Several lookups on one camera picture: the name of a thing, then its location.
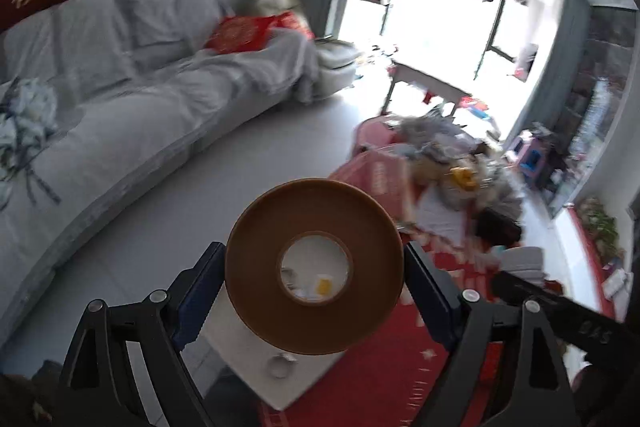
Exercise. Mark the grey sofa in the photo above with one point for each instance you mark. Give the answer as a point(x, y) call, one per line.
point(125, 117)

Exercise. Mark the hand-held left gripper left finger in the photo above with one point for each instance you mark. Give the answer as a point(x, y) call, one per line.
point(200, 302)

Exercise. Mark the beige armchair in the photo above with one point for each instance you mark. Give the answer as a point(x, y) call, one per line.
point(335, 72)

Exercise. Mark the white tape roll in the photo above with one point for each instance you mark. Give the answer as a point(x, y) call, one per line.
point(274, 369)

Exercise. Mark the white plastic medicine bottle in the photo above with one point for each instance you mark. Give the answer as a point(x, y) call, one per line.
point(324, 286)

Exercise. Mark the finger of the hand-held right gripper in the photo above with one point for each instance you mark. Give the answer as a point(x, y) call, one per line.
point(520, 289)

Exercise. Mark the black pouch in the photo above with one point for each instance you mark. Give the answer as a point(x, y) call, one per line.
point(497, 224)

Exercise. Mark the small side table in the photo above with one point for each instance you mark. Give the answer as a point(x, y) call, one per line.
point(425, 77)

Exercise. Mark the red patterned cushion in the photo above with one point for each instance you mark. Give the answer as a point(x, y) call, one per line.
point(240, 32)

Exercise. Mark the white paper sheet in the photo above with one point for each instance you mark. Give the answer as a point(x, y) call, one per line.
point(440, 217)

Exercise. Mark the grey cardboard box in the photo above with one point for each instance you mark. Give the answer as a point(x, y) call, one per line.
point(250, 372)

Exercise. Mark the brown tape roll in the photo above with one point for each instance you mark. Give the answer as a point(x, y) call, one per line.
point(260, 232)

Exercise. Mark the grey pillow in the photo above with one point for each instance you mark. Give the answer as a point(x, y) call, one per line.
point(165, 12)

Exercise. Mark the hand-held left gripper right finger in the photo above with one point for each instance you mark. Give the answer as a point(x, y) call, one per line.
point(430, 302)

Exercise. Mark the potted plant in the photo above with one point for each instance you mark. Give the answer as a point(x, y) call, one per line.
point(602, 227)

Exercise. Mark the flat red gift box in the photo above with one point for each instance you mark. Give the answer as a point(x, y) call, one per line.
point(380, 172)

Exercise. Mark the blue plastic stool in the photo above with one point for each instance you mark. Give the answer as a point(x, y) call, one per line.
point(531, 159)

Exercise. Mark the floral cushion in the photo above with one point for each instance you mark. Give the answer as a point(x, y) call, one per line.
point(30, 107)

